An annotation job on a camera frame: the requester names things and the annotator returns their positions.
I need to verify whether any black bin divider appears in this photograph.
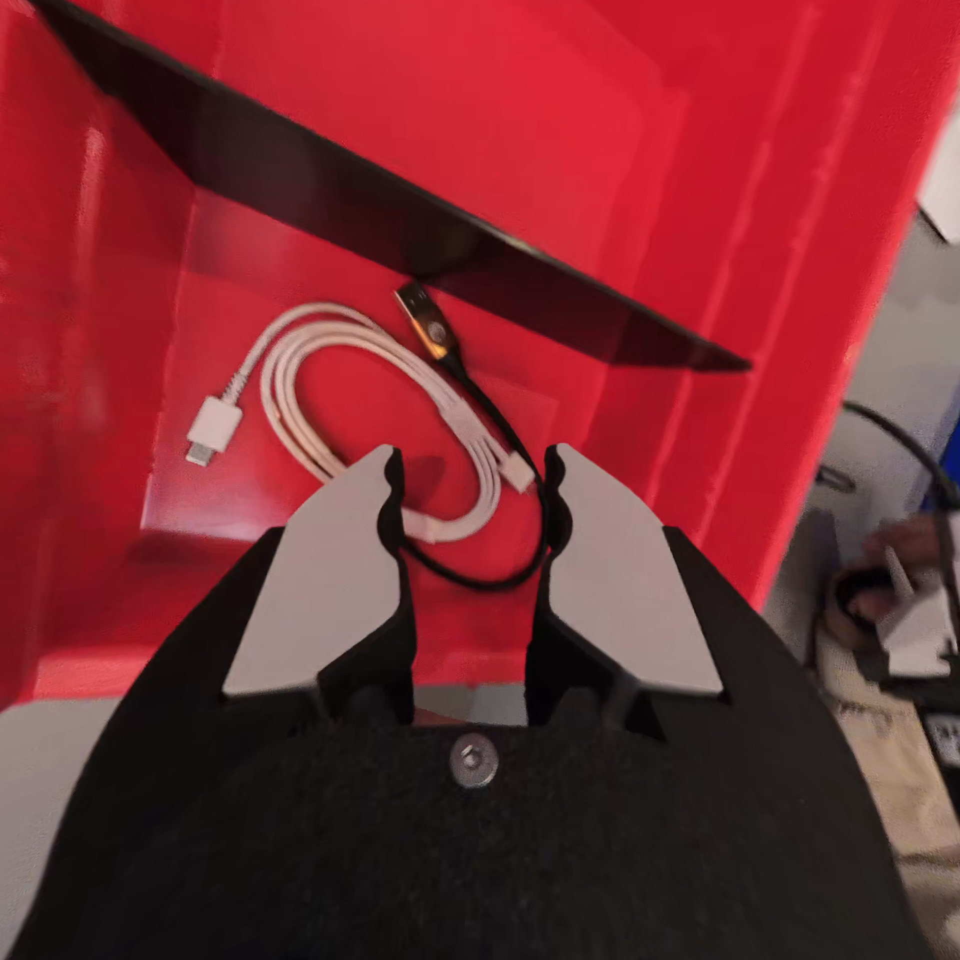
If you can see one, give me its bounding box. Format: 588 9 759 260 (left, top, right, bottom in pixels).
30 0 753 374

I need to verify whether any black cable with orange plug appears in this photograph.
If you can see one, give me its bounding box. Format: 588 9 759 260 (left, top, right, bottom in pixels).
393 279 556 594

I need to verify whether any grey desk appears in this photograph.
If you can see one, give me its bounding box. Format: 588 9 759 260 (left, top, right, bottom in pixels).
0 202 960 920

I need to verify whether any grey USB hub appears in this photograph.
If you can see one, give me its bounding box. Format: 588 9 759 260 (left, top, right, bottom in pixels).
813 401 960 601

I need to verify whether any red plastic bin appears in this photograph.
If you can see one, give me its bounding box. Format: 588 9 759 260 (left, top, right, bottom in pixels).
0 0 960 710

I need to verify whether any white charging cable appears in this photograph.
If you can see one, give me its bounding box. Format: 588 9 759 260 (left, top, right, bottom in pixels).
185 301 537 547

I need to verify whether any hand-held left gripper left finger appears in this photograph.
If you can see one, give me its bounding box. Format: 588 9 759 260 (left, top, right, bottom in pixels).
222 442 418 727

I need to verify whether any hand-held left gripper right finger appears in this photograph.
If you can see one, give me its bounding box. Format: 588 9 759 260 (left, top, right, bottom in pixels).
526 441 726 729

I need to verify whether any person's right hand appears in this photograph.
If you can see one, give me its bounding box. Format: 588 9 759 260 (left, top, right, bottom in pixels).
828 516 948 654

